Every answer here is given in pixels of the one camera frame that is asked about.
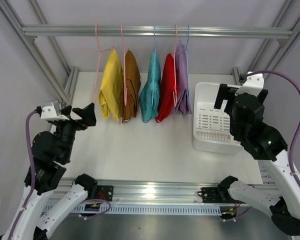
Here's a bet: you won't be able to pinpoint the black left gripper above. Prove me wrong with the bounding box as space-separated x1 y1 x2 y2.
53 102 96 161

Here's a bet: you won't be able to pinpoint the pink hanger of yellow trousers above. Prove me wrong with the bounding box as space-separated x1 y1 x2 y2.
91 24 115 104

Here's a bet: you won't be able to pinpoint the yellow trousers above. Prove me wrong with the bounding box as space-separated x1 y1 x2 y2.
98 49 124 122

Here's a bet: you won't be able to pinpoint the pink hanger of brown trousers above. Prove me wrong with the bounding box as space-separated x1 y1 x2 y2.
120 24 128 106

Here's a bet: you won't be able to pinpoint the brown trousers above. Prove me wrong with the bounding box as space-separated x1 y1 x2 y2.
122 50 141 123

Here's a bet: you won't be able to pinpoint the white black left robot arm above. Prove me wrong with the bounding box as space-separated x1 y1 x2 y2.
0 101 98 240

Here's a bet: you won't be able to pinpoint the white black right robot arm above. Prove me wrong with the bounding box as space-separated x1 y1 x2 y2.
214 84 300 236

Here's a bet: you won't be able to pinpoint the lilac trousers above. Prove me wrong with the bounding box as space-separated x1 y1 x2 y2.
175 43 192 115

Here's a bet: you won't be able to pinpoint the red trousers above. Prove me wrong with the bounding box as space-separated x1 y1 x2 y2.
155 53 177 123

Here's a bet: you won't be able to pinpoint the teal trousers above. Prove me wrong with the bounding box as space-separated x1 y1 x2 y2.
139 50 162 123

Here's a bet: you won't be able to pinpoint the white plastic basket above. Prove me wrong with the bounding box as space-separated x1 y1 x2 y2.
192 82 244 155

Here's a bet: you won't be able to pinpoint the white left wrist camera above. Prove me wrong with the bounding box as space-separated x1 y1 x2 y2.
39 100 69 121

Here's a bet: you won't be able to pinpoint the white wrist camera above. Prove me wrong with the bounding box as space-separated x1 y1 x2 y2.
234 73 265 97
39 100 69 121

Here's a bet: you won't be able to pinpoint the aluminium left frame post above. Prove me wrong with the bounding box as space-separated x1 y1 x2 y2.
0 0 80 106

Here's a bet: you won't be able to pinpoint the aluminium frame post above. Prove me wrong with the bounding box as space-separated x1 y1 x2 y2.
231 0 300 86
0 0 80 106

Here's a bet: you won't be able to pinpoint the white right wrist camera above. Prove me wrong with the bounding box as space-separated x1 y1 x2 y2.
234 73 265 97

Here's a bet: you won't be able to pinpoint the aluminium hanging rail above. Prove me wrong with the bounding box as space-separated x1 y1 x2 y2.
21 24 293 40

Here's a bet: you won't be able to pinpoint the grey slotted cable duct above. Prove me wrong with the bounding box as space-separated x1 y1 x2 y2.
43 204 222 216

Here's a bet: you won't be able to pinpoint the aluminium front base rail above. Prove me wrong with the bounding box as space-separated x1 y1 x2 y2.
22 177 296 207

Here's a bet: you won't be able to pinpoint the aluminium right frame post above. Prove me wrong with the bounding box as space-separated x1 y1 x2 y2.
231 0 300 86

